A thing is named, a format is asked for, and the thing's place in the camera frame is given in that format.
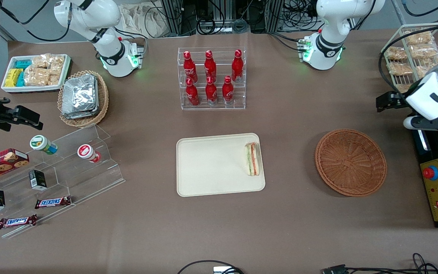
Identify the triangle sandwich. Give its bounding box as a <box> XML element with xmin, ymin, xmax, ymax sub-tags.
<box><xmin>244</xmin><ymin>142</ymin><xmax>261</xmax><ymax>177</ymax></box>

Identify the white rectangular bin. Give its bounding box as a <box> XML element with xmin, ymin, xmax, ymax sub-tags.
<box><xmin>0</xmin><ymin>54</ymin><xmax>71</xmax><ymax>94</ymax></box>

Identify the black cable connector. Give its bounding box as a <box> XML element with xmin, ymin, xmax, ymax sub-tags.
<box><xmin>321</xmin><ymin>264</ymin><xmax>348</xmax><ymax>274</ymax></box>

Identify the white cloth bag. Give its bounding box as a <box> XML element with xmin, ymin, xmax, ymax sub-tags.
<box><xmin>119</xmin><ymin>3</ymin><xmax>167</xmax><ymax>39</ymax></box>

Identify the snickers chocolate bar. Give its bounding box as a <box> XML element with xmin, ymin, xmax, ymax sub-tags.
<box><xmin>34</xmin><ymin>195</ymin><xmax>73</xmax><ymax>210</ymax></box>
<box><xmin>0</xmin><ymin>214</ymin><xmax>38</xmax><ymax>230</ymax></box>

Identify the clear acrylic stepped stand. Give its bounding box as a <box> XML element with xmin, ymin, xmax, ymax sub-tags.
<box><xmin>24</xmin><ymin>124</ymin><xmax>127</xmax><ymax>203</ymax></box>
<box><xmin>0</xmin><ymin>160</ymin><xmax>76</xmax><ymax>240</ymax></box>

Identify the yellow snack packet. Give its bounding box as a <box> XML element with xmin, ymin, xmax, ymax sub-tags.
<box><xmin>5</xmin><ymin>68</ymin><xmax>24</xmax><ymax>88</ymax></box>

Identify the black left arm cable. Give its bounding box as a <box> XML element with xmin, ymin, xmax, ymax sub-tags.
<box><xmin>378</xmin><ymin>26</ymin><xmax>438</xmax><ymax>103</ymax></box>

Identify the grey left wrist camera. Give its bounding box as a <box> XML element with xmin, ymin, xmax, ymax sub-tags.
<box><xmin>403</xmin><ymin>116</ymin><xmax>425</xmax><ymax>131</ymax></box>

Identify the silver foil pack stack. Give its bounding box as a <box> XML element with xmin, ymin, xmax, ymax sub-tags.
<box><xmin>61</xmin><ymin>73</ymin><xmax>100</xmax><ymax>120</ymax></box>

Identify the aluminium equipment frame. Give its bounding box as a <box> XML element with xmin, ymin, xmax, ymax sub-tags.
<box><xmin>158</xmin><ymin>0</ymin><xmax>286</xmax><ymax>37</ymax></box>

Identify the yellow black emergency stop box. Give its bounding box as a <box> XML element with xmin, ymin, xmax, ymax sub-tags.
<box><xmin>411</xmin><ymin>129</ymin><xmax>438</xmax><ymax>229</ymax></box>

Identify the black cable tangle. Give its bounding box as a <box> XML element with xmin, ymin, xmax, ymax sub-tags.
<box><xmin>346</xmin><ymin>252</ymin><xmax>438</xmax><ymax>274</ymax></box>

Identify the cream plastic tray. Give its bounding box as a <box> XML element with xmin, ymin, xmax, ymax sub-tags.
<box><xmin>176</xmin><ymin>132</ymin><xmax>266</xmax><ymax>198</ymax></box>

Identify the red cola bottle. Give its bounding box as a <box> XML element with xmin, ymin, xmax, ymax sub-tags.
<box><xmin>204</xmin><ymin>50</ymin><xmax>217</xmax><ymax>83</ymax></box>
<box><xmin>183</xmin><ymin>51</ymin><xmax>198</xmax><ymax>84</ymax></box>
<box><xmin>231</xmin><ymin>49</ymin><xmax>244</xmax><ymax>83</ymax></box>
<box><xmin>205</xmin><ymin>76</ymin><xmax>218</xmax><ymax>106</ymax></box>
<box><xmin>222</xmin><ymin>75</ymin><xmax>235</xmax><ymax>105</ymax></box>
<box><xmin>185</xmin><ymin>78</ymin><xmax>200</xmax><ymax>107</ymax></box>

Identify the green lid snack cup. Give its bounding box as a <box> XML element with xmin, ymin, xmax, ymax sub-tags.
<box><xmin>29</xmin><ymin>134</ymin><xmax>59</xmax><ymax>156</ymax></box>

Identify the white wire rack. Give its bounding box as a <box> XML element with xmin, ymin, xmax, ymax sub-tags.
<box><xmin>380</xmin><ymin>23</ymin><xmax>438</xmax><ymax>96</ymax></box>

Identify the black looped cable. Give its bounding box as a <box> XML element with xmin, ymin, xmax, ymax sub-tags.
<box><xmin>176</xmin><ymin>260</ymin><xmax>245</xmax><ymax>274</ymax></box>

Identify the red lid snack cup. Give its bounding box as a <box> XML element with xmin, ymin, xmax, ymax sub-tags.
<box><xmin>76</xmin><ymin>143</ymin><xmax>102</xmax><ymax>164</ymax></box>

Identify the round brown wicker basket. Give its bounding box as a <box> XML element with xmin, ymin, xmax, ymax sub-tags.
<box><xmin>314</xmin><ymin>129</ymin><xmax>388</xmax><ymax>198</ymax></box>

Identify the clear acrylic bottle rack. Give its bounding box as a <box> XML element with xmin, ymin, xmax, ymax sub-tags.
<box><xmin>177</xmin><ymin>46</ymin><xmax>247</xmax><ymax>111</ymax></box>

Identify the light oval wicker basket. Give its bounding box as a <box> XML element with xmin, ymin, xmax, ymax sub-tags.
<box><xmin>57</xmin><ymin>70</ymin><xmax>110</xmax><ymax>128</ymax></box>

